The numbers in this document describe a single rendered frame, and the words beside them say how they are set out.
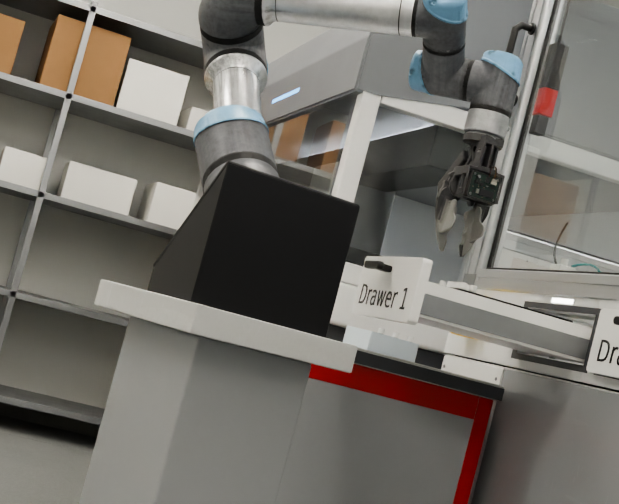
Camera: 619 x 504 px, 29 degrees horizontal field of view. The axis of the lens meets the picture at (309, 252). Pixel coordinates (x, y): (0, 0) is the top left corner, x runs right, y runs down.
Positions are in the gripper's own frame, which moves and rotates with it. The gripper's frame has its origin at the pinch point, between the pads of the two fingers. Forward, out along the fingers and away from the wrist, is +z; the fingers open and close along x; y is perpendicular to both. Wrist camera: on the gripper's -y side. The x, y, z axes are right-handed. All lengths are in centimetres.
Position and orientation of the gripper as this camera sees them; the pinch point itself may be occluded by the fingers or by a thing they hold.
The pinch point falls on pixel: (451, 246)
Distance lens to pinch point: 218.0
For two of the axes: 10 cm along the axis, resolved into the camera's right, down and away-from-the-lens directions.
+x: 9.3, 2.6, 2.7
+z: -2.5, 9.7, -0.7
